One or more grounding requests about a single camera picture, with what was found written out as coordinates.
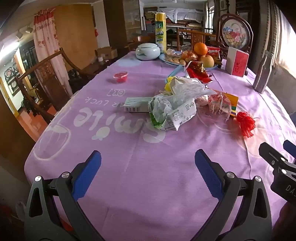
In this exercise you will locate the grey metal bottle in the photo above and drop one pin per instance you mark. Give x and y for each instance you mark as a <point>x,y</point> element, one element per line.
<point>262,71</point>

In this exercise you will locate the round-backed wooden chair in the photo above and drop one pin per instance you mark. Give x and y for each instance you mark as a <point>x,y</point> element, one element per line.
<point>46,67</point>

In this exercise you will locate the white plastic bag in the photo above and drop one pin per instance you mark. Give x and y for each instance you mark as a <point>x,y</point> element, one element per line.
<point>187,89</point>

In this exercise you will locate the small white green box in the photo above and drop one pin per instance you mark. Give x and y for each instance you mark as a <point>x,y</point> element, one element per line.
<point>136,104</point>

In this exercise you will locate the cluttered storage shelf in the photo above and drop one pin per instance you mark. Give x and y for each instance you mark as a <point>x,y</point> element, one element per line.
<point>149,17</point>

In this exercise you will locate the clear red-printed wrapper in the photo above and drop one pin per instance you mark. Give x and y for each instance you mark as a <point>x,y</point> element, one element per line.
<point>219,104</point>

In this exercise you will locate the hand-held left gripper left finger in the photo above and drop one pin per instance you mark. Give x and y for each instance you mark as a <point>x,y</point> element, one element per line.
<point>89,171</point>

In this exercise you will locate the yellow spray can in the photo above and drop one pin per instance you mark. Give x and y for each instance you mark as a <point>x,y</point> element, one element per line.
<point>160,31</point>

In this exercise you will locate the decorative round plate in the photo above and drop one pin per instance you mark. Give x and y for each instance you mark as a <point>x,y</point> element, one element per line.
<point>235,32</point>

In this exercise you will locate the open cardboard box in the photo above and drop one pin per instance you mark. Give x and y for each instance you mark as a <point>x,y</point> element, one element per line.
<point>106,52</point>

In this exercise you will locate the red and white box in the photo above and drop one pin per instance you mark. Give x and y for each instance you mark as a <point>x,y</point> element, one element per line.
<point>239,62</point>

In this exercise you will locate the red snack packet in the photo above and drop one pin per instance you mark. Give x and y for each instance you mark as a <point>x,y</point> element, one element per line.
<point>214,52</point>

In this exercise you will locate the framed wall pictures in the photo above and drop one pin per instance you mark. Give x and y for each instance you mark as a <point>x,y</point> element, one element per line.
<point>10,76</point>

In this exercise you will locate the small clear bag of sweets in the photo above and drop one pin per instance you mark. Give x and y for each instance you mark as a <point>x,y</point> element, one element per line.
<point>172,52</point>

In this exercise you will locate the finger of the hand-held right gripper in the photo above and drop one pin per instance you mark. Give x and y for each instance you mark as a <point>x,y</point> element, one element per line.
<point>290,146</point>
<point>269,154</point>

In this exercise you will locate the yellow apple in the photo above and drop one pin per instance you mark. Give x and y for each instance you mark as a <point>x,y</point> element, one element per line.
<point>207,61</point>

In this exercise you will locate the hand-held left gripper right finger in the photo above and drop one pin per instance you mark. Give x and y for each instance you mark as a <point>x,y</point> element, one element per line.
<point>207,172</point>

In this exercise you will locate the red foil snack wrapper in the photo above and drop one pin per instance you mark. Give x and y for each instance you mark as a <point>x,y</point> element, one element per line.
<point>196,73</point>

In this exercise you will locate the purple printed tablecloth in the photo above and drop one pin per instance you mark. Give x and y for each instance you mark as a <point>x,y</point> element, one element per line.
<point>138,162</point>

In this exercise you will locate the orange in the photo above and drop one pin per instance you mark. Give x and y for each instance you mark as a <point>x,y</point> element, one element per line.
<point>200,49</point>

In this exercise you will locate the floral pink curtain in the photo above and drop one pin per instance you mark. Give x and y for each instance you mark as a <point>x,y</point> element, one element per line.
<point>45,41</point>

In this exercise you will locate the yellow pompom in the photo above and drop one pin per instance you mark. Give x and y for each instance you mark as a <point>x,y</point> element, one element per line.
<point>168,87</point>

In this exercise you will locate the red tassel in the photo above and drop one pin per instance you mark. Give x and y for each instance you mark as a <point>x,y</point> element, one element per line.
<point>246,124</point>

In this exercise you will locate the white sheet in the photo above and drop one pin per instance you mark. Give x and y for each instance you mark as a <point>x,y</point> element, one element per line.
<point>182,14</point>

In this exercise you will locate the orange striped packet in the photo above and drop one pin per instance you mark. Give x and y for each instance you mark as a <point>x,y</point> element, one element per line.
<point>234,102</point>

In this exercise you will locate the blue face mask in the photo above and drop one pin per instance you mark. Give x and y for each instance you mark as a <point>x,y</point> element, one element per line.
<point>177,70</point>

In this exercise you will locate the pile of walnuts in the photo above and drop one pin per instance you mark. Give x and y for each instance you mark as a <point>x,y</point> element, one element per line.
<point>174,61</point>

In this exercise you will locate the white ceramic lidded jar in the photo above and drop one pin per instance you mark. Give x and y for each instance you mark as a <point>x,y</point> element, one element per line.
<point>148,51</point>

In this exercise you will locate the carved wooden chair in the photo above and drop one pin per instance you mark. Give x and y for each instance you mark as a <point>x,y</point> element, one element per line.
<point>185,34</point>

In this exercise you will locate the clear bag of orange sweets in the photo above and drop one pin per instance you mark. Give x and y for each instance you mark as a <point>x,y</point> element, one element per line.
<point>189,56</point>

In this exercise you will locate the red jelly cup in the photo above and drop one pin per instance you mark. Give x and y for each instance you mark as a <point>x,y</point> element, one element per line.
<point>120,77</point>

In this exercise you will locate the blue oval plate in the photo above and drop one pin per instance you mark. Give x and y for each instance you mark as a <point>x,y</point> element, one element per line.
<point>211,68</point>

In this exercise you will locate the green white milk carton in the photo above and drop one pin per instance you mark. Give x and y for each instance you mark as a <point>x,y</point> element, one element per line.
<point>180,115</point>

